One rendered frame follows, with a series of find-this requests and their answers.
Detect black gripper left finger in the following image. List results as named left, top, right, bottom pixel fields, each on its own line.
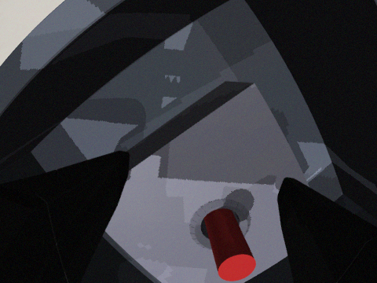
left=0, top=150, right=130, bottom=283

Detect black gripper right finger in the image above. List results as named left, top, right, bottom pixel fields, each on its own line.
left=277, top=177, right=377, bottom=283

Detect red peg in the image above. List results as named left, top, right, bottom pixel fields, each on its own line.
left=204, top=208, right=257, bottom=282

